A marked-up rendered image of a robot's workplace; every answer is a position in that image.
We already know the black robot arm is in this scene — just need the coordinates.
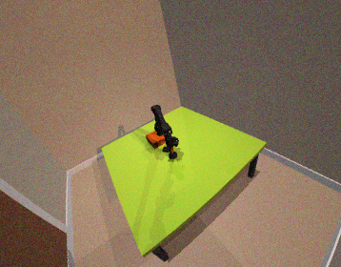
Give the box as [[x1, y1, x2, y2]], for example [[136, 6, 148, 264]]
[[150, 105, 179, 147]]

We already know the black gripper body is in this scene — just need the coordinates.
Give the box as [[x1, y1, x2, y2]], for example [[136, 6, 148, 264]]
[[162, 139, 171, 153]]

